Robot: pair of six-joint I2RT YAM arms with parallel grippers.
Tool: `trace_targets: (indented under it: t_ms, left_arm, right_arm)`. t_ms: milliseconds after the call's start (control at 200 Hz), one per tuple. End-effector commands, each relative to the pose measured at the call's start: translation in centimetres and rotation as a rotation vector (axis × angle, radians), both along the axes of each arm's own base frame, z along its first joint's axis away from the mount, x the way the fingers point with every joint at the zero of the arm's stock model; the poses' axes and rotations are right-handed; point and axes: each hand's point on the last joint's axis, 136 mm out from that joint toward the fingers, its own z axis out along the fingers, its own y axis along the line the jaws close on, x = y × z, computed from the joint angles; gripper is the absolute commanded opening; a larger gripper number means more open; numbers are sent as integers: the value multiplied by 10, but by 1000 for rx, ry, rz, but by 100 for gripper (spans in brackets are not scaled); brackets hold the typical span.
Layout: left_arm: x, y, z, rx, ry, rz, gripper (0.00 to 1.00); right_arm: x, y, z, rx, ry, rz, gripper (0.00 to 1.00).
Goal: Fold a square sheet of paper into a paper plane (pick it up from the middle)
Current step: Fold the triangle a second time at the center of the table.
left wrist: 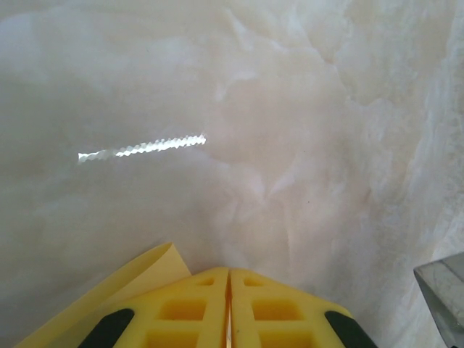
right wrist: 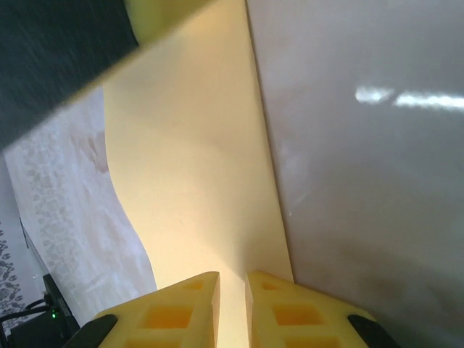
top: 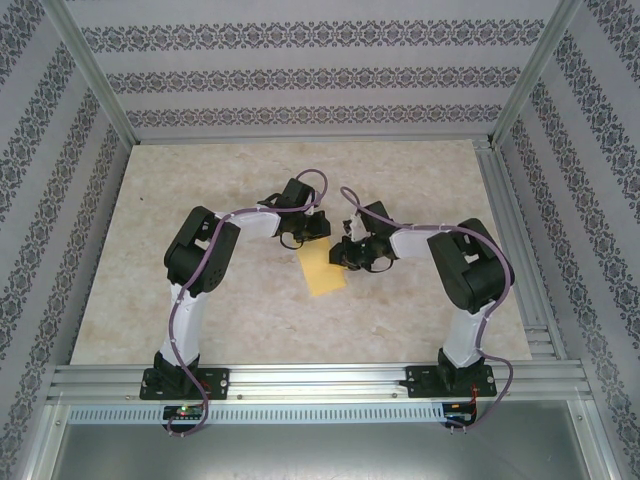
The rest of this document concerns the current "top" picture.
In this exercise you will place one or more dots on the yellow square paper sheet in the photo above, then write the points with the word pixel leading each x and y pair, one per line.
pixel 324 277

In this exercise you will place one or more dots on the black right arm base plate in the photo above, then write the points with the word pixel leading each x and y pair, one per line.
pixel 422 382

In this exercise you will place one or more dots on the aluminium mounting rail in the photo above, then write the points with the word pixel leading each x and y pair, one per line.
pixel 320 380

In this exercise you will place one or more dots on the aluminium side rail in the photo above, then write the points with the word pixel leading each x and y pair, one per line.
pixel 505 210

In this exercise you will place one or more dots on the circuit board with green light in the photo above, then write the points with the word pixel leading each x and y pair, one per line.
pixel 184 412

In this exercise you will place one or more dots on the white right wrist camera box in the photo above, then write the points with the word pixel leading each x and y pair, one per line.
pixel 354 226

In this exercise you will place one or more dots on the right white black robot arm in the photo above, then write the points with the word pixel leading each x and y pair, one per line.
pixel 475 270

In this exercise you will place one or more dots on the aluminium frame post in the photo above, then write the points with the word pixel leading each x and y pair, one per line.
pixel 87 65
pixel 535 65

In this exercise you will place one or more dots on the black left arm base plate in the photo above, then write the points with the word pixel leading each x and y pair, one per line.
pixel 215 384

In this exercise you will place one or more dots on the small dark circuit board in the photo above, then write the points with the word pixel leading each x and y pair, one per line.
pixel 457 410

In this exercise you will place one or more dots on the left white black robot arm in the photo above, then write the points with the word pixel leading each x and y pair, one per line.
pixel 200 250

